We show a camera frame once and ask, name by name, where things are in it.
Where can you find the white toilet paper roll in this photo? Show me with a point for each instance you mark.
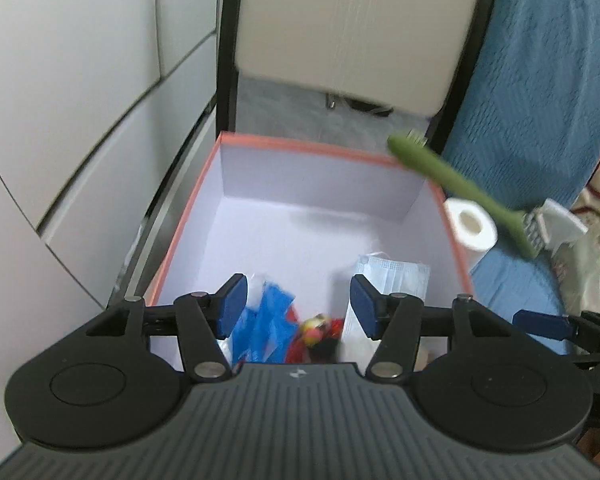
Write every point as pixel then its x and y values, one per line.
pixel 480 245

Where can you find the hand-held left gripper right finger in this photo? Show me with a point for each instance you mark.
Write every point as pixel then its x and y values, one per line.
pixel 362 305

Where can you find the blue quilted mat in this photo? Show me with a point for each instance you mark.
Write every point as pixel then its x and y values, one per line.
pixel 540 85

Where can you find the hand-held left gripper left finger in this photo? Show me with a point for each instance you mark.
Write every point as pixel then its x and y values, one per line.
pixel 232 305

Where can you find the white wardrobe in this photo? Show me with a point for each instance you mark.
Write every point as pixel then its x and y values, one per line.
pixel 80 85

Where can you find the clear plastic package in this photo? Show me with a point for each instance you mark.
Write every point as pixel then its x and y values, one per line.
pixel 560 222

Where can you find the pink cardboard box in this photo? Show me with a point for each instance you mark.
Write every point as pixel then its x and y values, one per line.
pixel 320 240

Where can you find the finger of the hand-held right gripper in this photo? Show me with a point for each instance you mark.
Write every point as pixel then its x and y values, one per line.
pixel 540 324

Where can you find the pink feathered toy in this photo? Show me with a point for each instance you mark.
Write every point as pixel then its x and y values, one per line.
pixel 314 329

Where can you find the blue printed plastic bag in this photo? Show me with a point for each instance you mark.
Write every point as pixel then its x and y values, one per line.
pixel 267 325

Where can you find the white face mask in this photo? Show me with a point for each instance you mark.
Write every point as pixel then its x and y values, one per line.
pixel 395 275

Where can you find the white satin bed cover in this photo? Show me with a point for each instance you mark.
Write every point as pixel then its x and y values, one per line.
pixel 595 260

